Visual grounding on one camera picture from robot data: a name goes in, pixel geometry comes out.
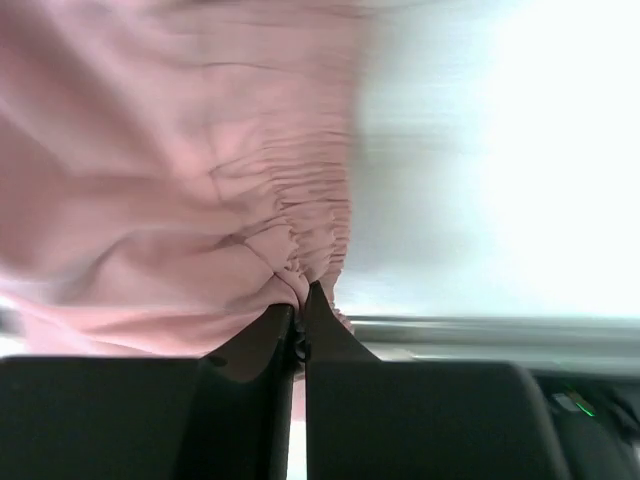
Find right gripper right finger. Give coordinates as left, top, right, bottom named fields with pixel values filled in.
left=303, top=284, right=570, bottom=480

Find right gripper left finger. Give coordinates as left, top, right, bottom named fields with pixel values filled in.
left=1, top=305, right=294, bottom=479

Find pink trousers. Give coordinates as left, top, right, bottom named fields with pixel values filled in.
left=1, top=1, right=368, bottom=357

